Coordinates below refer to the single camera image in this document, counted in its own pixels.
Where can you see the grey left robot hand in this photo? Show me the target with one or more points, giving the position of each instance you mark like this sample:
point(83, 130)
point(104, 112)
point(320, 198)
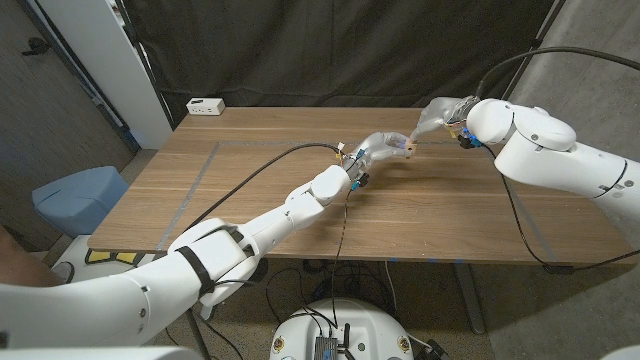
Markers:
point(380, 146)

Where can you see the grey electronics box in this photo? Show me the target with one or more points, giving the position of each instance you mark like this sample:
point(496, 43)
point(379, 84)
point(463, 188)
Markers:
point(326, 349)

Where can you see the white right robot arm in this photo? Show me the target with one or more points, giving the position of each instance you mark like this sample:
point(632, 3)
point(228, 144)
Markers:
point(550, 150)

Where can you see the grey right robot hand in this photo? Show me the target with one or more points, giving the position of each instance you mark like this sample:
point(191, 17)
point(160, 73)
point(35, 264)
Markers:
point(442, 112)

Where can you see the grey table leg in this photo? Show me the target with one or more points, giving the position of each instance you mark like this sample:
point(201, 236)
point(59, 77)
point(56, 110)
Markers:
point(470, 300)

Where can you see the black round disc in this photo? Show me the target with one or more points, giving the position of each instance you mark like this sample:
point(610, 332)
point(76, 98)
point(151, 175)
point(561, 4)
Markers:
point(261, 272)

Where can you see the white power strip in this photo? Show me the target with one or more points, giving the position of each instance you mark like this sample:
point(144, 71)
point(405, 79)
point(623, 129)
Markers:
point(205, 106)

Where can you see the person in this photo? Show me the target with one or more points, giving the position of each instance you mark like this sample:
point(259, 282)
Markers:
point(20, 270)

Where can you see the white table leg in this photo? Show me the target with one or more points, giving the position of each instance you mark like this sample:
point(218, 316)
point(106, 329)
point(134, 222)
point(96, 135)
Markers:
point(207, 313)

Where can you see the blue padded stool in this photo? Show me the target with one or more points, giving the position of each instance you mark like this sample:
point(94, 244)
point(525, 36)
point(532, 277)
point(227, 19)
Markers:
point(80, 200)

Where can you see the black backdrop curtain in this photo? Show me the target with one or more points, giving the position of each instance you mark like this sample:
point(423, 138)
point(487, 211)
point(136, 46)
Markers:
point(325, 50)

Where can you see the wooden block with holes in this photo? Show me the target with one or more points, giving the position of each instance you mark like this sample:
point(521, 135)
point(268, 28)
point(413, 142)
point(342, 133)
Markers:
point(410, 149)

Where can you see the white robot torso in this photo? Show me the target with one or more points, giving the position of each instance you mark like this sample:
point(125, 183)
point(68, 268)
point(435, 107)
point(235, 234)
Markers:
point(370, 330)

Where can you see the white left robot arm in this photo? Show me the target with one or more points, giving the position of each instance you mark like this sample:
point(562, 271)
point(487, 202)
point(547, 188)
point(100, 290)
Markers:
point(150, 295)

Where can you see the yellow black striped base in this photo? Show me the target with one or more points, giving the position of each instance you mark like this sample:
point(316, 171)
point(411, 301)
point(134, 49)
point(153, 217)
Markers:
point(107, 256)

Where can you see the black backdrop stand pole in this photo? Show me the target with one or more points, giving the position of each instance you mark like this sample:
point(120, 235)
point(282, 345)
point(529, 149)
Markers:
point(150, 65)
point(550, 24)

